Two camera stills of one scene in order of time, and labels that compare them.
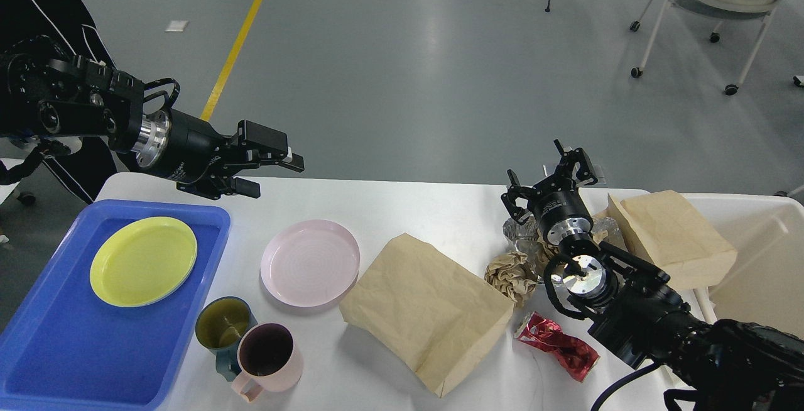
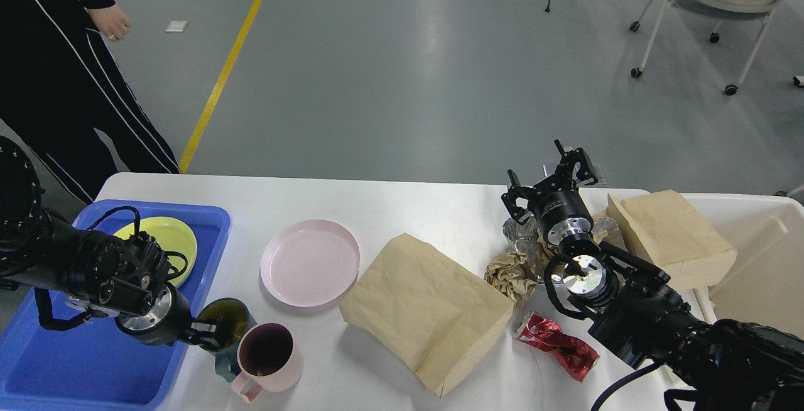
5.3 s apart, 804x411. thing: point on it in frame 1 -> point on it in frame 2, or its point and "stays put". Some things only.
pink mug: (269, 359) stays put
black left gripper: (188, 150) -> (168, 322)
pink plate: (309, 263) stays put
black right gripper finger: (565, 178) stays put
